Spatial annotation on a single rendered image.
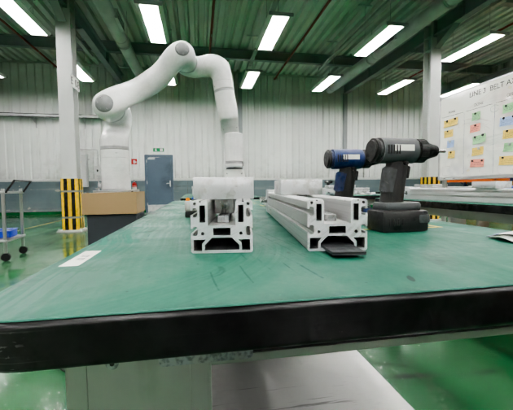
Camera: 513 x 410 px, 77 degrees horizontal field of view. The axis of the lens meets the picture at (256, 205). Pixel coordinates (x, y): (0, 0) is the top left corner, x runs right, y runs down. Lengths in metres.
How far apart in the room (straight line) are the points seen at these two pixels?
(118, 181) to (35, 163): 12.08
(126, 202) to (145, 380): 1.09
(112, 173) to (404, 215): 1.16
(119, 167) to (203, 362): 1.20
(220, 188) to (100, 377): 0.34
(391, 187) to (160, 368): 0.61
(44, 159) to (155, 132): 3.83
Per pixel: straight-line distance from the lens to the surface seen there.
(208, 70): 1.58
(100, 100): 1.52
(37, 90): 13.92
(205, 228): 0.53
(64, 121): 7.84
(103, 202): 1.48
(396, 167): 0.82
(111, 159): 1.53
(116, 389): 0.45
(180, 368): 0.43
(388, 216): 0.79
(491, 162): 4.09
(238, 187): 0.60
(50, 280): 0.46
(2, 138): 14.07
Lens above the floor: 0.89
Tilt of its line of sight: 3 degrees down
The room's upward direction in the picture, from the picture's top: 1 degrees counter-clockwise
